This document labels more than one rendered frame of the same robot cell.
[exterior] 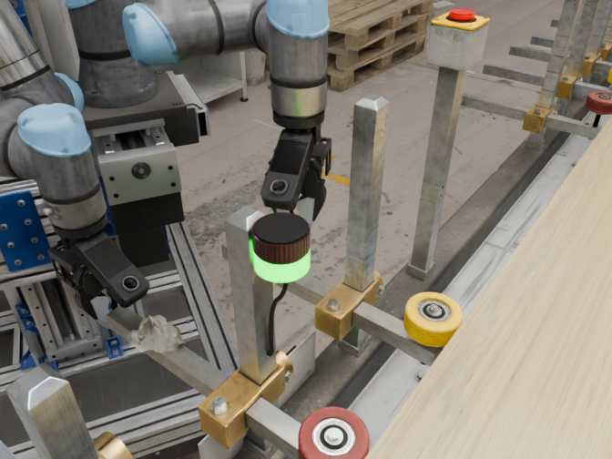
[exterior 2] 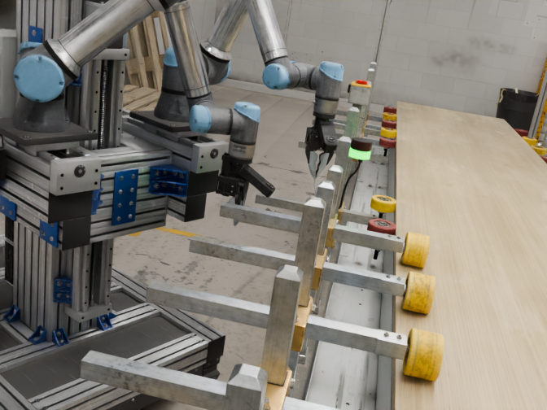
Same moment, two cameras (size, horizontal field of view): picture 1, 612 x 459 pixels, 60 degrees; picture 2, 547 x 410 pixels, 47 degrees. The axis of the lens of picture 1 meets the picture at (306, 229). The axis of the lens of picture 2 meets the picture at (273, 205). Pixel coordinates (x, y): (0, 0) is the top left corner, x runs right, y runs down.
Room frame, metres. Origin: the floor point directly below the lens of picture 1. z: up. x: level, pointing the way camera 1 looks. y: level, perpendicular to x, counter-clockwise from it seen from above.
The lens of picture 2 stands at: (-0.99, 1.08, 1.49)
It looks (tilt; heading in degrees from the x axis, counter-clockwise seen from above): 19 degrees down; 331
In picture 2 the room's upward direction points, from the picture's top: 9 degrees clockwise
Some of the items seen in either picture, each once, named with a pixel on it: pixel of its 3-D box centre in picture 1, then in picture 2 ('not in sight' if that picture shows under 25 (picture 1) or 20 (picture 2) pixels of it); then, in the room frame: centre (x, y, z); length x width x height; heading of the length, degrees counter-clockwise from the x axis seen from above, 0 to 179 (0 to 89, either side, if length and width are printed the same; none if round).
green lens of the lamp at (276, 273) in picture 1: (281, 256); (360, 152); (0.44, 0.03, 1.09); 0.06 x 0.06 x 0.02
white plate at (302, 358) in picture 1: (263, 402); not in sight; (0.51, 0.06, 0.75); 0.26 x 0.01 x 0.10; 143
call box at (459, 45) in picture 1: (457, 43); (359, 94); (0.88, -0.24, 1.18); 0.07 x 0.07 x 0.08; 53
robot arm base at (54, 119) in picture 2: not in sight; (41, 108); (0.84, 0.83, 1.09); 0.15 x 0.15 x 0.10
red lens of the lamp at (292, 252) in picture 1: (280, 237); (361, 144); (0.44, 0.03, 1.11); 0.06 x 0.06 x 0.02
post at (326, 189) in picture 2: not in sight; (308, 285); (0.08, 0.37, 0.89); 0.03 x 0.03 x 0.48; 53
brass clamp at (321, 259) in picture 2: not in sight; (312, 264); (0.06, 0.38, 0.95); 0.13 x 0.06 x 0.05; 143
